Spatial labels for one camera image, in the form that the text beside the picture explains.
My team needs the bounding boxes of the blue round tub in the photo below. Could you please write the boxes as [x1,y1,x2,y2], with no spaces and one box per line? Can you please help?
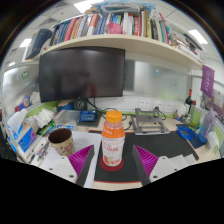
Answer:
[57,99,75,112]

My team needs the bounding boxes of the purple water bottle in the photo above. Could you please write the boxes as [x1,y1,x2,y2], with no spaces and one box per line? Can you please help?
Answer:
[198,109,219,144]

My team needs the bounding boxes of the white wall sockets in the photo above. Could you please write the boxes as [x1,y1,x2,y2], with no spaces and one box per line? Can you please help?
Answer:
[138,98,176,113]

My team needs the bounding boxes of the white plastic jug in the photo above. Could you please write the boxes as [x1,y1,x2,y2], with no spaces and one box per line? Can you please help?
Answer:
[205,130,221,155]

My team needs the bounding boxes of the orange-capped drink bottle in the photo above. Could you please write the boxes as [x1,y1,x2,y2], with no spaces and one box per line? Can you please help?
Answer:
[100,110,126,168]

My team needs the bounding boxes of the white shelf with books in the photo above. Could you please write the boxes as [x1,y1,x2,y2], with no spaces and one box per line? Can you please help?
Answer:
[24,1,206,71]

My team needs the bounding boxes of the patterned paper cup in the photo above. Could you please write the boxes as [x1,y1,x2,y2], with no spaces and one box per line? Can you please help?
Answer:
[47,127,76,158]

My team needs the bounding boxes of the small blue device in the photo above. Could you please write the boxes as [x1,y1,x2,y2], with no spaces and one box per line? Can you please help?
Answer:
[78,109,99,124]

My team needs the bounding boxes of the black cables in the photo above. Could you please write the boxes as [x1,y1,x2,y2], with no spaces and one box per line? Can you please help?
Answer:
[86,98,134,131]

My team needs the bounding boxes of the blue coiled cable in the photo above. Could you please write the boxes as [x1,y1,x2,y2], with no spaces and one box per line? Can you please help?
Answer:
[175,124,198,141]

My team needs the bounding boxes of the group photo poster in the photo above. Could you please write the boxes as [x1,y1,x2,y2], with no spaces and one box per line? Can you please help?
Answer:
[209,88,224,114]

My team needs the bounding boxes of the grey-handled scissors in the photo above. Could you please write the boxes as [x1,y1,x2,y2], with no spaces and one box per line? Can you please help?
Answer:
[35,141,51,158]

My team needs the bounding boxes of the clear plastic box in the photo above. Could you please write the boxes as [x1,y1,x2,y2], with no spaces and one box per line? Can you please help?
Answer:
[54,109,82,129]

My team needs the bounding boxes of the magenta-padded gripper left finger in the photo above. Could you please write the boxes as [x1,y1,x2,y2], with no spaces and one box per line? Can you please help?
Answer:
[46,144,96,188]

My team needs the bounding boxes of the black computer monitor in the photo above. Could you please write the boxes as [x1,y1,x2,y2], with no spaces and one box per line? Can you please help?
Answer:
[38,46,126,112]

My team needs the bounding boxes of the dark wine bottle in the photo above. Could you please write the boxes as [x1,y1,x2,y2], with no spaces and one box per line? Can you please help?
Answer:
[185,88,194,114]

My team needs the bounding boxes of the grey metal laptop stand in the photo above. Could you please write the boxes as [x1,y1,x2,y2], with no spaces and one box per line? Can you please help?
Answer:
[130,107,171,136]

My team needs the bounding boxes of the white paper sheets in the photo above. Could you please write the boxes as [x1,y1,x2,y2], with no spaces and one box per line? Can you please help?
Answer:
[38,130,103,189]

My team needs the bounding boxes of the black red-edged desk mat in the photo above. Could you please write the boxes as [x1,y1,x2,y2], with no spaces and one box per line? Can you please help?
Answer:
[88,129,201,184]

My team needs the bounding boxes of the dark blue mouse pad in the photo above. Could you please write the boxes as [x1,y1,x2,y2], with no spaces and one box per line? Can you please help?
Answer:
[190,134,209,150]

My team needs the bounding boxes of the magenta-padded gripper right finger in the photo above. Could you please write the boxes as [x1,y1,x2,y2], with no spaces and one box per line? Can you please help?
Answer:
[132,144,181,187]

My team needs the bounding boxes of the white napkin stack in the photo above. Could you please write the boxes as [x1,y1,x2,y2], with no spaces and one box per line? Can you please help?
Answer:
[33,108,56,129]

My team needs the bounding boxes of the blue tissue box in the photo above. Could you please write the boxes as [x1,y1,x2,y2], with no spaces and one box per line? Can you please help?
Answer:
[6,108,37,154]

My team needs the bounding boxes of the white round container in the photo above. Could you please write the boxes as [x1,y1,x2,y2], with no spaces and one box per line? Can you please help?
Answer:
[175,103,188,118]

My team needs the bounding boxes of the purple hanging banner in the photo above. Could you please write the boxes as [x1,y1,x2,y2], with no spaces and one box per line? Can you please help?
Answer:
[200,64,216,99]

